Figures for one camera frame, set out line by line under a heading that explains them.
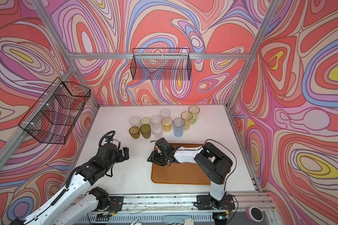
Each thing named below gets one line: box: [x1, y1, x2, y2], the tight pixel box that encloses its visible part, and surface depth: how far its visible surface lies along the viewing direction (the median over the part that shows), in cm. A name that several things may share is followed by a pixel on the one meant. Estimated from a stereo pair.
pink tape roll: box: [245, 206, 264, 223], surface depth 68 cm
